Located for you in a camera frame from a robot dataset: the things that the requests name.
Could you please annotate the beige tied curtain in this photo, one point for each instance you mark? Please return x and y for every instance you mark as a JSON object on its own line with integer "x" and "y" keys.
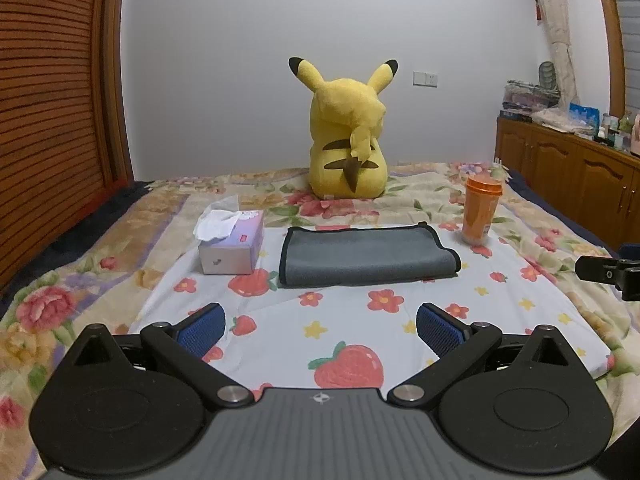
{"x": 555, "y": 17}

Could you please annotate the grey purple microfibre towel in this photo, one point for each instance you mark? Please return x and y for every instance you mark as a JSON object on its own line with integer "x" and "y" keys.
{"x": 362, "y": 257}

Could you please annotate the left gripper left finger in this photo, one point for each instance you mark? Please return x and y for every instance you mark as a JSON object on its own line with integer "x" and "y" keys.
{"x": 181, "y": 349}

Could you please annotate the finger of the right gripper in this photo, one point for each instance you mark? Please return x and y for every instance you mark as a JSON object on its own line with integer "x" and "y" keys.
{"x": 630, "y": 251}
{"x": 623, "y": 274}

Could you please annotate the green patterned fan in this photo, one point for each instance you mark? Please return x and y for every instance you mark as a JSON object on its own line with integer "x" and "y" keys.
{"x": 547, "y": 76}

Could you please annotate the stack of folded fabrics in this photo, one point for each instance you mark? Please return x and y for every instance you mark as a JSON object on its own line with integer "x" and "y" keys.
{"x": 521, "y": 100}

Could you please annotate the pink tissue box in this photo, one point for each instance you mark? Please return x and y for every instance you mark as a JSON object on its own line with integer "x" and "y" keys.
{"x": 229, "y": 238}

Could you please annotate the blue picture card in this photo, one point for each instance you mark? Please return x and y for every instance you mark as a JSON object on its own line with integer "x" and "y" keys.
{"x": 589, "y": 116}

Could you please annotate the white strawberry print cloth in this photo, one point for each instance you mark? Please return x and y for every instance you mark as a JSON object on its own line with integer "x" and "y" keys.
{"x": 347, "y": 337}

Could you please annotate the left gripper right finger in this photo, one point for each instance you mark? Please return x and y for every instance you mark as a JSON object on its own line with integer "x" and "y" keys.
{"x": 461, "y": 349}

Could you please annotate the yellow Pikachu plush toy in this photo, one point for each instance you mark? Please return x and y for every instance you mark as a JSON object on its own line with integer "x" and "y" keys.
{"x": 346, "y": 122}

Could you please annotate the orange lidded plastic cup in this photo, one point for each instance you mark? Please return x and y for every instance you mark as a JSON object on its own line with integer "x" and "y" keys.
{"x": 482, "y": 195}

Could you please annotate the pink bottle on cabinet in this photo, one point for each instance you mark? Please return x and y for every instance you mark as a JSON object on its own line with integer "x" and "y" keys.
{"x": 635, "y": 137}

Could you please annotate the floral bed blanket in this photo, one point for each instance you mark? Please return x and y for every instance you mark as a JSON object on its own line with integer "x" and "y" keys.
{"x": 103, "y": 272}

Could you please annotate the wooden sideboard cabinet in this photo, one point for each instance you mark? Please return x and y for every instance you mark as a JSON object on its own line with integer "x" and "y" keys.
{"x": 590, "y": 184}

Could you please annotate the wooden louvred wardrobe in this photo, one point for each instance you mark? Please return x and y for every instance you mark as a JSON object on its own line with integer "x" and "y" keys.
{"x": 64, "y": 147}

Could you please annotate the white wall switch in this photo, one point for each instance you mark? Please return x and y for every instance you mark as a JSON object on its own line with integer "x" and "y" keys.
{"x": 421, "y": 79}

